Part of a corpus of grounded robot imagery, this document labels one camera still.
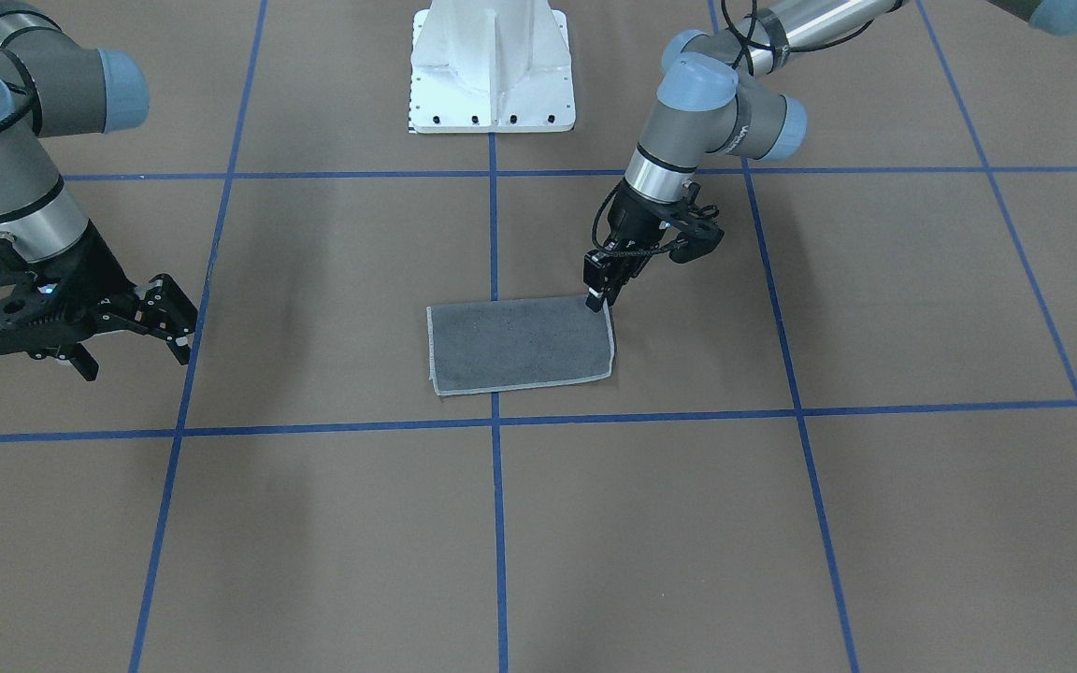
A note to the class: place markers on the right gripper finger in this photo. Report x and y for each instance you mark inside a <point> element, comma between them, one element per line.
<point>77,356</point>
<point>181,346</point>

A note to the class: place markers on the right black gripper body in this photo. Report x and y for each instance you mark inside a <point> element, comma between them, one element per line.
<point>101,272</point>

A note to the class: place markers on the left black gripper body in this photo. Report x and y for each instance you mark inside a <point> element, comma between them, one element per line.
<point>633,222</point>

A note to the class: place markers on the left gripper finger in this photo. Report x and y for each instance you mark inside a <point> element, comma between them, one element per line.
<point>596,296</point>
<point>613,285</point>

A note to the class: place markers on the pink towel white edging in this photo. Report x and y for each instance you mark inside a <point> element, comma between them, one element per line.
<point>502,346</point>

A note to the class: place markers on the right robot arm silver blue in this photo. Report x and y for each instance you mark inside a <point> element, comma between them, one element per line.
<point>51,86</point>

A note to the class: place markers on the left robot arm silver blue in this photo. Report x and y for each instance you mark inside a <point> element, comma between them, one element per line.
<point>735,103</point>

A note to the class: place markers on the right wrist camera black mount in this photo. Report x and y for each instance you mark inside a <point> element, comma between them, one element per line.
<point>47,304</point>

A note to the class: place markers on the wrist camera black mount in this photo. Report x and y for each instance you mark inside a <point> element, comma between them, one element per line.
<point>47,304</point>
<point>699,232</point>

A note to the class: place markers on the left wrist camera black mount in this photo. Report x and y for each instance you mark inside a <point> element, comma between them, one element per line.
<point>699,232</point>

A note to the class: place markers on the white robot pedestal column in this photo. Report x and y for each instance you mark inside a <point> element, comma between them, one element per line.
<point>491,67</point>

